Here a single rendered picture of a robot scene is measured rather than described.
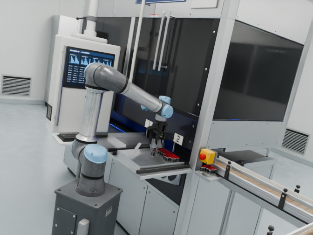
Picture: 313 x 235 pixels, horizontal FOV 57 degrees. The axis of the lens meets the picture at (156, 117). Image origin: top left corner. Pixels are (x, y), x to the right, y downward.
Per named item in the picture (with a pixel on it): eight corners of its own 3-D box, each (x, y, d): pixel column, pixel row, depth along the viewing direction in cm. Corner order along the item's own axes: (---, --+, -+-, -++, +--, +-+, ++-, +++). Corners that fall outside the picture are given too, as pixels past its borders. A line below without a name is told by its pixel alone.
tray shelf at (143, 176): (140, 136, 239) (140, 134, 239) (200, 171, 186) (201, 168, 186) (86, 138, 209) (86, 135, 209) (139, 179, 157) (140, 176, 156)
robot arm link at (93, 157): (86, 178, 140) (90, 152, 138) (76, 167, 151) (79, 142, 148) (108, 176, 148) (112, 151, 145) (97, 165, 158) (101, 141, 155)
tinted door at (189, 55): (158, 100, 212) (173, 17, 200) (200, 116, 179) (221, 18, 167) (157, 100, 211) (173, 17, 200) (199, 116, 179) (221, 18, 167)
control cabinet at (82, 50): (99, 127, 269) (112, 41, 253) (108, 133, 254) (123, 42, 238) (43, 126, 239) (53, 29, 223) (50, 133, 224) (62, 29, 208)
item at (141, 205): (130, 162, 416) (140, 102, 398) (252, 250, 260) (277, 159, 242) (62, 168, 354) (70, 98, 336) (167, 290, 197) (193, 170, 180)
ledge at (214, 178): (209, 171, 189) (209, 169, 188) (224, 180, 179) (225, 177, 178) (194, 173, 180) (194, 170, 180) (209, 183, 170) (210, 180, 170)
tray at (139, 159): (159, 152, 202) (159, 147, 202) (183, 167, 183) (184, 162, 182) (116, 155, 181) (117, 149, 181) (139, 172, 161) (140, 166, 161)
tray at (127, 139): (144, 136, 235) (145, 132, 235) (164, 147, 216) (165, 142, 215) (107, 137, 214) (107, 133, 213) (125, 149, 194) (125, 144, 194)
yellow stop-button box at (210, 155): (206, 159, 181) (208, 148, 180) (214, 163, 176) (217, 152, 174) (198, 160, 176) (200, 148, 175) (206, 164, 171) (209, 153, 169)
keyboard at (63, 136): (104, 135, 244) (105, 132, 244) (112, 140, 233) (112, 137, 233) (57, 135, 220) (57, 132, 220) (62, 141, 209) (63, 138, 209)
